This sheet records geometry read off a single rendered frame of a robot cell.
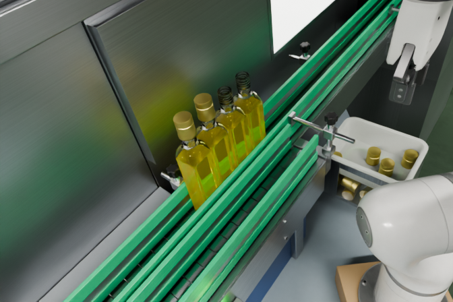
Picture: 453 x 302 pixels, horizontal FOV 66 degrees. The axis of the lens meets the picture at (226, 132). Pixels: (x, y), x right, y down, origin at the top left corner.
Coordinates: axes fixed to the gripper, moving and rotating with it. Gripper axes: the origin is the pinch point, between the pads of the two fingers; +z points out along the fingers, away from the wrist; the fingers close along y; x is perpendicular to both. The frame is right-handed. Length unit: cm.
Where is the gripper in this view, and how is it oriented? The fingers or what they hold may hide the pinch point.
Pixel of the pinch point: (408, 83)
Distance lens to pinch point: 62.6
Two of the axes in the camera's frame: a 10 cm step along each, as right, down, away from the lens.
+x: 7.7, 3.6, -5.3
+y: -6.2, 6.0, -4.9
